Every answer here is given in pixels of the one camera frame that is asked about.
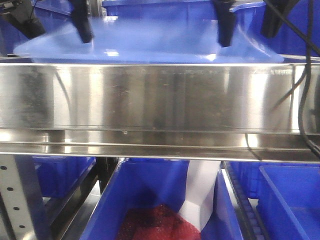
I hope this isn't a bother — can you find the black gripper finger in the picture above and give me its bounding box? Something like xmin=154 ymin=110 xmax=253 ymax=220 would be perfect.
xmin=1 ymin=9 xmax=46 ymax=39
xmin=68 ymin=0 xmax=93 ymax=44
xmin=212 ymin=0 xmax=237 ymax=48
xmin=260 ymin=0 xmax=299 ymax=38

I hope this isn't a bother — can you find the blue plastic tray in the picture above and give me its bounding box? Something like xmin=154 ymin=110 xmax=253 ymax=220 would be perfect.
xmin=13 ymin=18 xmax=284 ymax=64

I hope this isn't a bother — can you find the blue bin upper shelf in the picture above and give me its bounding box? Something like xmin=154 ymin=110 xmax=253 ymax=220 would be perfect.
xmin=0 ymin=0 xmax=320 ymax=56

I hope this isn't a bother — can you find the stainless steel shelf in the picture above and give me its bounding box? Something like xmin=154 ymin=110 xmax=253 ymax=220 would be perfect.
xmin=0 ymin=63 xmax=320 ymax=163

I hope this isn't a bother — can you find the blue bin lower left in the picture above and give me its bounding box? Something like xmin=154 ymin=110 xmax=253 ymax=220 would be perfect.
xmin=32 ymin=156 xmax=96 ymax=198

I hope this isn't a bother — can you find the white paper sheet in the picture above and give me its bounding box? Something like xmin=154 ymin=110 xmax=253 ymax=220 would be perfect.
xmin=178 ymin=160 xmax=221 ymax=231

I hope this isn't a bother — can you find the blue bin lower right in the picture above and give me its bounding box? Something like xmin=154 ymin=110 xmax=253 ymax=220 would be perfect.
xmin=230 ymin=162 xmax=320 ymax=240

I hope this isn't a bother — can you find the blue bin with red mesh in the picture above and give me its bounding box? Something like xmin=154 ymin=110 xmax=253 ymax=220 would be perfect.
xmin=80 ymin=158 xmax=243 ymax=240

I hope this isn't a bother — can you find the red mesh netting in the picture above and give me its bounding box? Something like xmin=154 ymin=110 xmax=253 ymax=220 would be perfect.
xmin=116 ymin=204 xmax=201 ymax=240

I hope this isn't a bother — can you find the black cable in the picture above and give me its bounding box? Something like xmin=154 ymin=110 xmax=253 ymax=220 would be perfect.
xmin=263 ymin=0 xmax=320 ymax=161

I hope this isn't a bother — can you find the perforated metal shelf post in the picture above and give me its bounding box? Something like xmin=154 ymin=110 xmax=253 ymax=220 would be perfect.
xmin=0 ymin=154 xmax=52 ymax=240

